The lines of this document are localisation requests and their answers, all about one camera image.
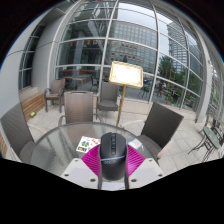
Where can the gold framed menu stand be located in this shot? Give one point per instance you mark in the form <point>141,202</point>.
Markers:
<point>126,74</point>

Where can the palm tree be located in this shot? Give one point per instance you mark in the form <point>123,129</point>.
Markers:
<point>167,68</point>

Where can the dark grey wicker chair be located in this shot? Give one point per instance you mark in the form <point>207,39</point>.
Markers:
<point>13,130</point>
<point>161,125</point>

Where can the brown wicker armchair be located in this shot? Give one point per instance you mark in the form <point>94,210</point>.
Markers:
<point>57,87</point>

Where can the printed picture menu card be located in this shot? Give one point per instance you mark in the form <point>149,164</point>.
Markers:
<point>85,144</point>

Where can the wooden slat bench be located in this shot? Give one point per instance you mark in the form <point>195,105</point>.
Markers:
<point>33,103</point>

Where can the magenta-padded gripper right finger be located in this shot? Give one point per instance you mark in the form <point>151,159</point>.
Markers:
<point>146,170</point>

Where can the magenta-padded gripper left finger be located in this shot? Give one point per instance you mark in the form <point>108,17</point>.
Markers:
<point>78,170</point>

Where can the green metal patio table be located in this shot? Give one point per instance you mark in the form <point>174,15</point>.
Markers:
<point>211,136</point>

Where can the black computer mouse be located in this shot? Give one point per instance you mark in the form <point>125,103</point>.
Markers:
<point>113,156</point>

